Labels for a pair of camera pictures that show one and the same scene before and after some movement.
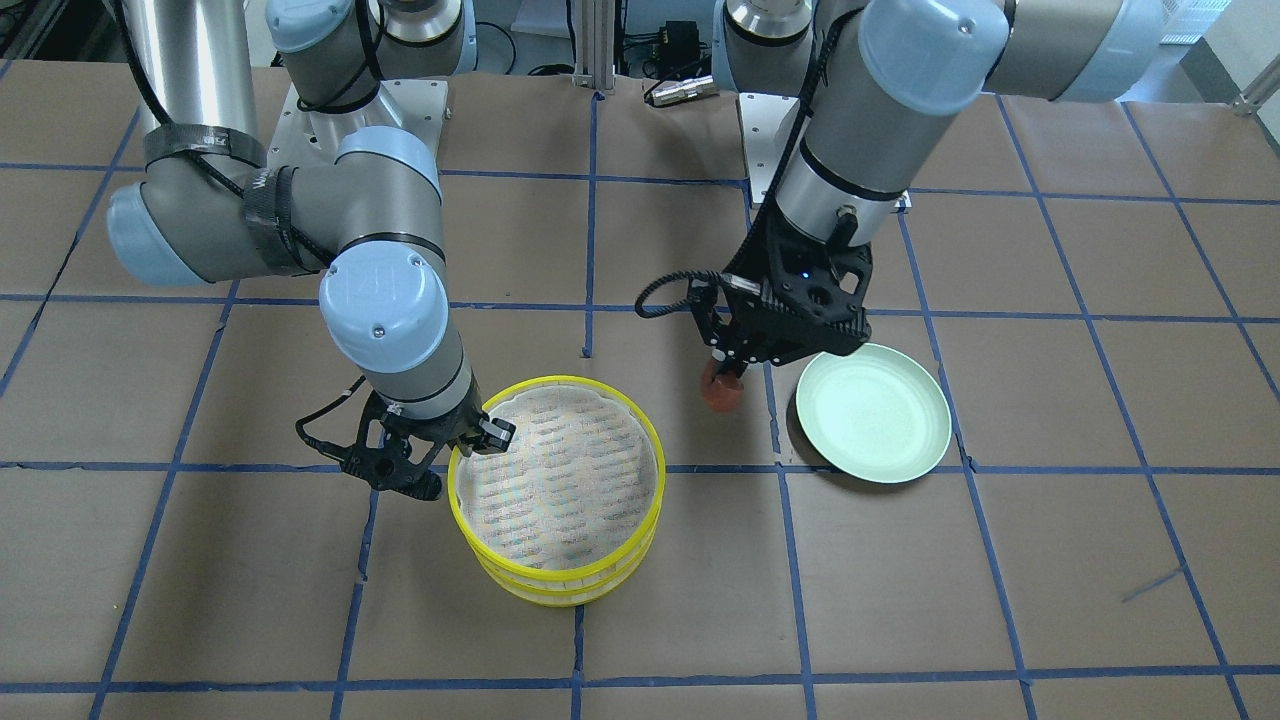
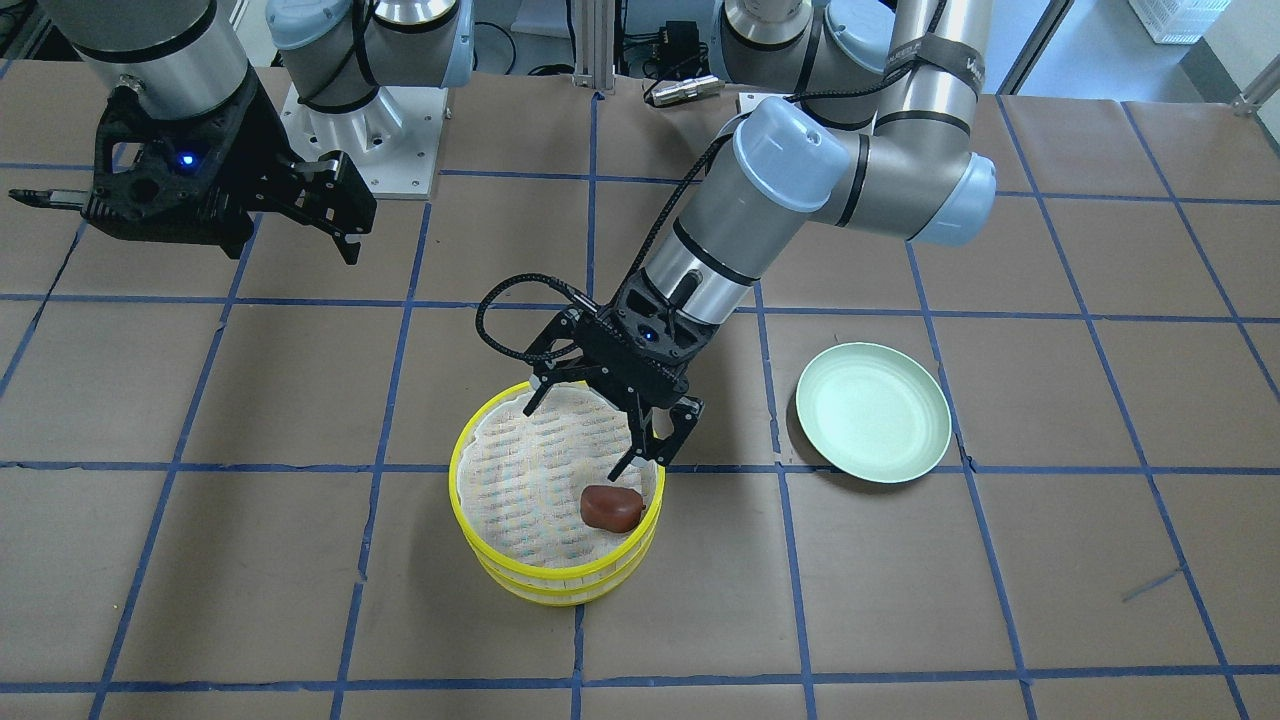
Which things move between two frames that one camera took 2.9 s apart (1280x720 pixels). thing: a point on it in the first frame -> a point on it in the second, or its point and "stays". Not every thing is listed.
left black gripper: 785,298 -> 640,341
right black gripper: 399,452 -> 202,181
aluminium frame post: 595,45 stays
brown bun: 723,392 -> 610,508
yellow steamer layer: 578,488 stays
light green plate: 880,415 stays
